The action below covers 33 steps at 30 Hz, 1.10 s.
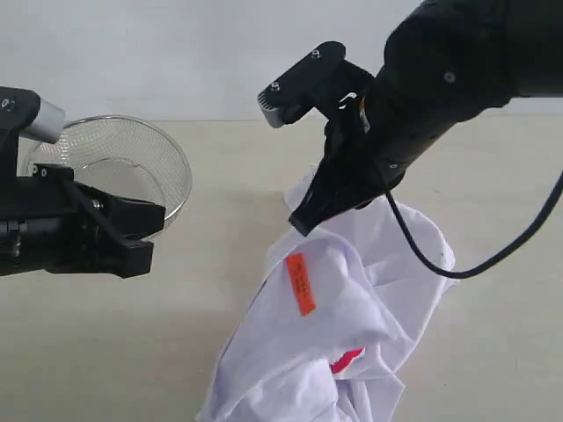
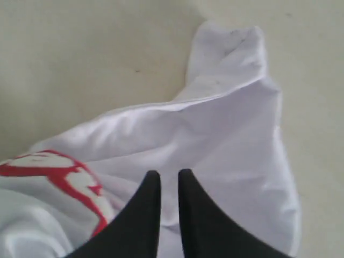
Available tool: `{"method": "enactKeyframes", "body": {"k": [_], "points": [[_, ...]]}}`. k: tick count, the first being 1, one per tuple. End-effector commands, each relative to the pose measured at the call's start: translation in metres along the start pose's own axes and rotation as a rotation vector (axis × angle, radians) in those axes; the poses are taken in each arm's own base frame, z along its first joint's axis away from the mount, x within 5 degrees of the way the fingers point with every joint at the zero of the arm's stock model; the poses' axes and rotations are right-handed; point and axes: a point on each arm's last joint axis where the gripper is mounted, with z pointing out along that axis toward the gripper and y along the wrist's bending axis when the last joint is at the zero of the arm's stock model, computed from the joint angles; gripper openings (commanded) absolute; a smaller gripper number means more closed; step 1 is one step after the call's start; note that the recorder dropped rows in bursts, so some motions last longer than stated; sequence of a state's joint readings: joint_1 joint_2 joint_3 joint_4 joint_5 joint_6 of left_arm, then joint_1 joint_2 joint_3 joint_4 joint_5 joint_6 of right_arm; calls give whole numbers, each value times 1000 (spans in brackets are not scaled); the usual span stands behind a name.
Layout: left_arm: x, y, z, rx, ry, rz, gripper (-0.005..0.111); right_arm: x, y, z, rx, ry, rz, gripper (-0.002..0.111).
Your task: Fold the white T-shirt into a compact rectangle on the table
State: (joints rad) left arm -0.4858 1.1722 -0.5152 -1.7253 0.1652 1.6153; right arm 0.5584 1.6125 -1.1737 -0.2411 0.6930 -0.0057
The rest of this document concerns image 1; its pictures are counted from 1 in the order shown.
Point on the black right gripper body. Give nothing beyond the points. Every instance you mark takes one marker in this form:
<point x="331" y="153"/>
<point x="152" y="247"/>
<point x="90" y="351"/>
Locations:
<point x="351" y="173"/>

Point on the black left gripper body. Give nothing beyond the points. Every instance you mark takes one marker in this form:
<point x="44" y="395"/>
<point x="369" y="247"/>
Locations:
<point x="44" y="221"/>

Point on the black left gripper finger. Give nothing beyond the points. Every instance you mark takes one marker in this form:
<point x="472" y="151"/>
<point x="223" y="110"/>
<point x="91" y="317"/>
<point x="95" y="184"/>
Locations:
<point x="112" y="253"/>
<point x="132" y="218"/>

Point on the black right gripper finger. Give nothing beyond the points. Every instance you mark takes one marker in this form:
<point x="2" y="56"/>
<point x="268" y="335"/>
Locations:
<point x="317" y="197"/>

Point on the white t-shirt red logo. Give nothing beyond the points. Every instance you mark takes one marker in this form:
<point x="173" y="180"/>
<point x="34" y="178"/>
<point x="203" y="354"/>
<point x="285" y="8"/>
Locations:
<point x="338" y="314"/>

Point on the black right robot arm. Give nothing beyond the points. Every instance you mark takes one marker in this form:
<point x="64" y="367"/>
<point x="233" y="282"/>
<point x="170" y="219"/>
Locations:
<point x="446" y="63"/>

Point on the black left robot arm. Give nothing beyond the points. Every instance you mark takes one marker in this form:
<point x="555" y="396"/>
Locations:
<point x="19" y="107"/>

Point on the metal wire mesh basket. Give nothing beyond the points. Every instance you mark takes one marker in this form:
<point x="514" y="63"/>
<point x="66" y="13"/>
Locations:
<point x="123" y="156"/>

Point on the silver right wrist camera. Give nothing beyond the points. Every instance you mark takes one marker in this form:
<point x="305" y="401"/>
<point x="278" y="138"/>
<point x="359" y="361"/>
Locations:
<point x="322" y="80"/>

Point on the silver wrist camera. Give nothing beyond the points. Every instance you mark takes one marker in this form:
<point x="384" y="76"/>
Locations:
<point x="322" y="80"/>
<point x="48" y="125"/>

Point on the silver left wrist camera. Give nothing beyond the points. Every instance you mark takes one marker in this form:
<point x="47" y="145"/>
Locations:
<point x="48" y="125"/>

